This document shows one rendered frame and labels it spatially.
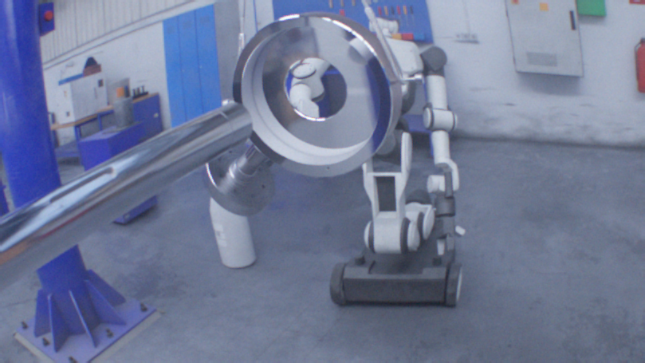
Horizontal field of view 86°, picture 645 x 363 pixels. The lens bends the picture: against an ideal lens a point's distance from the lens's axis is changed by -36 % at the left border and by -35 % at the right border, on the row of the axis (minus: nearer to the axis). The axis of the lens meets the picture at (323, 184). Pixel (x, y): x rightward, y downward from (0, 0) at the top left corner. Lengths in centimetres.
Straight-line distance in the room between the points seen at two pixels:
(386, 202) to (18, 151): 167
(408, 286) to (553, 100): 320
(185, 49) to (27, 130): 393
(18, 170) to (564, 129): 471
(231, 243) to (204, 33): 332
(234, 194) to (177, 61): 478
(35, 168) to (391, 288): 173
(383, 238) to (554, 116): 330
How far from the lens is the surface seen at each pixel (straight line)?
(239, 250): 274
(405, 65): 190
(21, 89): 214
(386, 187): 191
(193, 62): 572
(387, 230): 192
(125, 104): 391
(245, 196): 120
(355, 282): 217
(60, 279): 231
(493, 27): 482
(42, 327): 257
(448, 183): 186
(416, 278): 210
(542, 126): 492
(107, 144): 371
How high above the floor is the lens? 123
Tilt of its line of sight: 18 degrees down
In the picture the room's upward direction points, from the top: 7 degrees counter-clockwise
